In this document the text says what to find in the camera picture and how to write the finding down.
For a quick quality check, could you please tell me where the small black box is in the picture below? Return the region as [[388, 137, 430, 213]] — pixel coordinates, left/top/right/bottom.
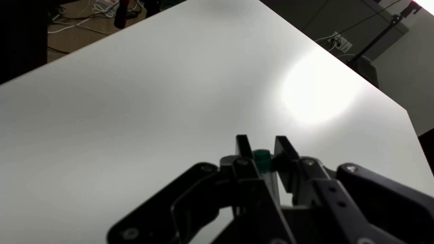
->
[[358, 57, 382, 89]]

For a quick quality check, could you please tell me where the bright LED light panel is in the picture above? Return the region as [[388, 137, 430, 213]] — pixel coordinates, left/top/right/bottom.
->
[[412, 0, 434, 15]]

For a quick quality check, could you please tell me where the white floor cable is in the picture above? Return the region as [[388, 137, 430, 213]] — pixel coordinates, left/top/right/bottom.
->
[[46, 0, 121, 37]]

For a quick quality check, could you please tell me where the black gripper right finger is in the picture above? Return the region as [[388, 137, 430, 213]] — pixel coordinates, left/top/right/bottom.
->
[[271, 135, 434, 244]]

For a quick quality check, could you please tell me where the wide black equipment case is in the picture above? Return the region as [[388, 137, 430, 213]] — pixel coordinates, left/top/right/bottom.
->
[[418, 128, 434, 177]]

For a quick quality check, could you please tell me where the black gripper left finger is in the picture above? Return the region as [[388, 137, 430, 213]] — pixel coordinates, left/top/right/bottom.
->
[[106, 133, 297, 244]]

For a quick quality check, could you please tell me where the green marker pen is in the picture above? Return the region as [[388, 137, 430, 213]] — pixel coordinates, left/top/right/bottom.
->
[[252, 148, 279, 208]]

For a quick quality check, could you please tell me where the black light stand pole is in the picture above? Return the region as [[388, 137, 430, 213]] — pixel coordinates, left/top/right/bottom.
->
[[350, 6, 419, 66]]

